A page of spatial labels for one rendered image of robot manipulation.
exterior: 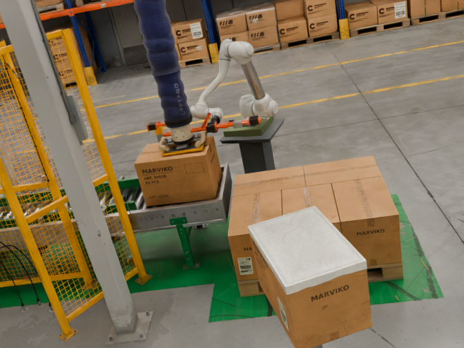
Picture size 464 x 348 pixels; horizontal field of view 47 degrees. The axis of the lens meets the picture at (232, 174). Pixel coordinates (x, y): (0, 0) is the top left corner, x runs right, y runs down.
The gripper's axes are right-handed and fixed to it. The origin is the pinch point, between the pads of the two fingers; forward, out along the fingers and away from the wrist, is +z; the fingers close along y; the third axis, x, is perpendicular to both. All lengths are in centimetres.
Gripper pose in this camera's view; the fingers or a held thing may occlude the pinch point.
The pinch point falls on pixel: (213, 128)
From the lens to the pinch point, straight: 430.0
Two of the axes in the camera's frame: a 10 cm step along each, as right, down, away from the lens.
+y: 1.8, 9.0, 4.0
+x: -9.8, 1.4, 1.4
